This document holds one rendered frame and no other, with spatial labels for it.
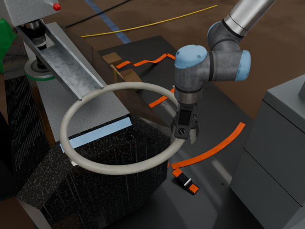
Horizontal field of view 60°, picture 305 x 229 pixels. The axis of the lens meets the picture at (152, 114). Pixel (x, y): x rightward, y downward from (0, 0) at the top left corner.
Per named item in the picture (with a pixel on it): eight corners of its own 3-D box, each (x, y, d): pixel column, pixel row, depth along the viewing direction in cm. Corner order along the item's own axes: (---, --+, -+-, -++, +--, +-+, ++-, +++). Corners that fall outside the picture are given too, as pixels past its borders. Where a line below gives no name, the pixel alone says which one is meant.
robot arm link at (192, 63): (211, 57, 73) (175, 58, 73) (207, 93, 81) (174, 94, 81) (207, 42, 80) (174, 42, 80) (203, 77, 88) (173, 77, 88)
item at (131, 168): (37, 125, 103) (34, 120, 101) (131, 73, 128) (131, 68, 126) (114, 206, 76) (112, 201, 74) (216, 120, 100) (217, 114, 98)
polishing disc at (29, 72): (73, 69, 136) (72, 67, 135) (31, 83, 128) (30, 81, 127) (59, 51, 149) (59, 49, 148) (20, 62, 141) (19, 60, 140)
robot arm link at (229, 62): (246, 39, 81) (206, 40, 81) (256, 62, 73) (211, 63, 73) (240, 64, 88) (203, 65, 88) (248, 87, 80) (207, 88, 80)
